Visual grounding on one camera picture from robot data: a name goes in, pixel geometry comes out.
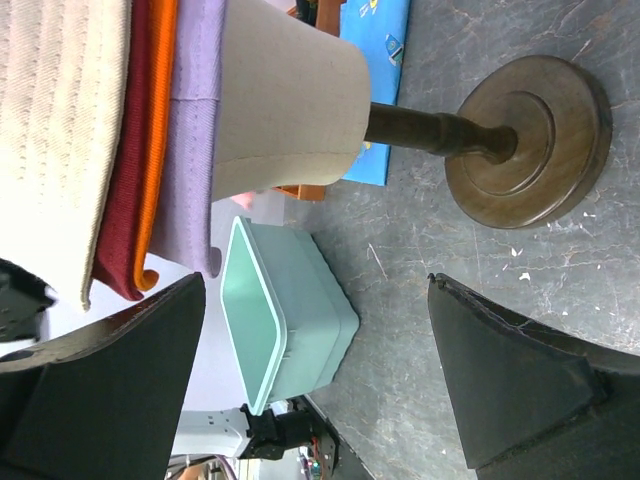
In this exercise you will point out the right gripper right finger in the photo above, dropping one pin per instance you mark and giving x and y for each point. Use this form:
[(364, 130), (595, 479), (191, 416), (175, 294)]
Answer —
[(527, 396)]

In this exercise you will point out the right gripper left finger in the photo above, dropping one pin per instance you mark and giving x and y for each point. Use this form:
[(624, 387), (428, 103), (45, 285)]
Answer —
[(104, 401)]

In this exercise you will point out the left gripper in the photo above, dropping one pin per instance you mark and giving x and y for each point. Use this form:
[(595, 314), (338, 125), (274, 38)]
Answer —
[(24, 302)]

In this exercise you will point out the dark red hat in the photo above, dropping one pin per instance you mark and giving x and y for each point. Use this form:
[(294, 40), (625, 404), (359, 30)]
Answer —
[(115, 252)]

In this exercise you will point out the purple bucket hat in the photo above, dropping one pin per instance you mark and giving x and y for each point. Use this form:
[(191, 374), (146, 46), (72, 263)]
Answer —
[(182, 226)]

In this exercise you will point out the teal plastic basket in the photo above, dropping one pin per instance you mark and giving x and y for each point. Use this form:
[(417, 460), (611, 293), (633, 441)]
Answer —
[(289, 320)]

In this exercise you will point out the beige bucket hat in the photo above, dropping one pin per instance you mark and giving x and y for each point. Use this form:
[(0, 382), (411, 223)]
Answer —
[(63, 82)]

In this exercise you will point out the pink bucket hat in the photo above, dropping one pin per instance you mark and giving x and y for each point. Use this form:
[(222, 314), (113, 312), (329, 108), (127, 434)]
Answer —
[(245, 200)]

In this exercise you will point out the cream mannequin head stand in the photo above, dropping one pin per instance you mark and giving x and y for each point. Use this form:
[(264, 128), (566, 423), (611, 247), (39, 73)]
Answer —
[(526, 146)]

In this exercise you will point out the orange bucket hat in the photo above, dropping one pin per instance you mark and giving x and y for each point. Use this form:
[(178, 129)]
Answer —
[(162, 28)]

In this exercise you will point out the blue printed cloth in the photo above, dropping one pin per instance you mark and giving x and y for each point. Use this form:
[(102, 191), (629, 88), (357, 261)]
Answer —
[(378, 29)]

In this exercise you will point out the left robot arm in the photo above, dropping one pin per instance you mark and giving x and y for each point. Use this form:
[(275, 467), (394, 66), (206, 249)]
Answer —
[(234, 433)]

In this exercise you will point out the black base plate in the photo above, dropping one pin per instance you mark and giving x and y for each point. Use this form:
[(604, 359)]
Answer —
[(335, 457)]

